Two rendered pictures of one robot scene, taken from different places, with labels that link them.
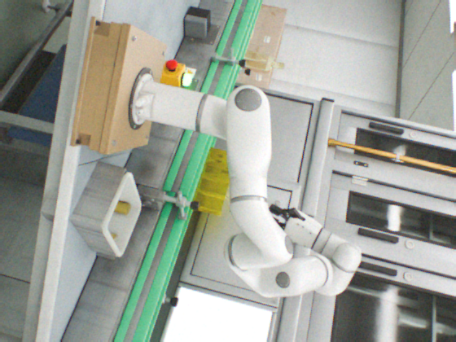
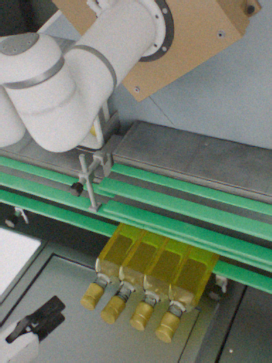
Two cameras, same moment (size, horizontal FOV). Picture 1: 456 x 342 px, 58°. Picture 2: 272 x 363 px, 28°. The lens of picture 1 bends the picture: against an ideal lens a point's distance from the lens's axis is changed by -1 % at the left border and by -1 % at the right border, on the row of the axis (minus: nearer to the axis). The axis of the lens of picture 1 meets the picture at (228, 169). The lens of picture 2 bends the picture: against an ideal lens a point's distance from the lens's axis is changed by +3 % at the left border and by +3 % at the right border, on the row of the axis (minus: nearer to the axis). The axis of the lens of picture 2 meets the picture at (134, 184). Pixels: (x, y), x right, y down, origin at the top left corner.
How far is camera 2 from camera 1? 1.19 m
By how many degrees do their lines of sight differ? 62
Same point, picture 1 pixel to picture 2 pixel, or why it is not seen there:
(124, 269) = (44, 151)
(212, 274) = (43, 280)
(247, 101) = (15, 40)
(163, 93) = (110, 14)
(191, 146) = (178, 195)
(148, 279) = (27, 175)
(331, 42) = not seen: outside the picture
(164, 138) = (191, 159)
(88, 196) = (61, 43)
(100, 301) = not seen: hidden behind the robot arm
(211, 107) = (71, 57)
